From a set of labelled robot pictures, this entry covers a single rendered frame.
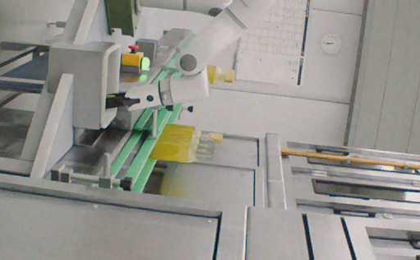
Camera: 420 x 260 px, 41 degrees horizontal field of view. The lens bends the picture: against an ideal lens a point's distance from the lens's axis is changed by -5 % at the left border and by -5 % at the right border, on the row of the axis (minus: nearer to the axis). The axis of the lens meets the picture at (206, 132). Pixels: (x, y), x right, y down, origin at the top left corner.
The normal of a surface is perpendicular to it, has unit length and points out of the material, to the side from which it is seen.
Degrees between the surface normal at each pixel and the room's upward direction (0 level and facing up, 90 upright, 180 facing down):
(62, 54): 90
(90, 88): 90
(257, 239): 90
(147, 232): 90
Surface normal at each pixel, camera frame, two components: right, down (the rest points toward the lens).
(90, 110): -0.08, 0.29
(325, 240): 0.09, -0.95
